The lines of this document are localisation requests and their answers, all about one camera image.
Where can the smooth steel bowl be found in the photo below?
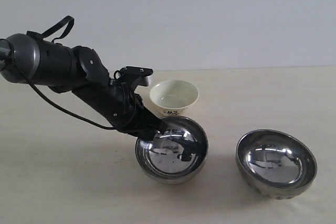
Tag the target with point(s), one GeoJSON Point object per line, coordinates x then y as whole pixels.
{"type": "Point", "coordinates": [175, 156]}

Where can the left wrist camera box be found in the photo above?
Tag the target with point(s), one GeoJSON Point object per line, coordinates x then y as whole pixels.
{"type": "Point", "coordinates": [134, 76]}

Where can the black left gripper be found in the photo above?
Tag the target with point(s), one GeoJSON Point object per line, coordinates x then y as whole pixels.
{"type": "Point", "coordinates": [122, 108]}

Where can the ribbed steel bowl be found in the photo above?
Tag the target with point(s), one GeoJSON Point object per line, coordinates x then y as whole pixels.
{"type": "Point", "coordinates": [275, 164]}

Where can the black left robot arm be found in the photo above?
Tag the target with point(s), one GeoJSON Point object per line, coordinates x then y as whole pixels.
{"type": "Point", "coordinates": [36, 62]}

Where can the white floral ceramic bowl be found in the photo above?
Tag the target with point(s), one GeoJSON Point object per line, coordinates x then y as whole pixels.
{"type": "Point", "coordinates": [174, 97]}

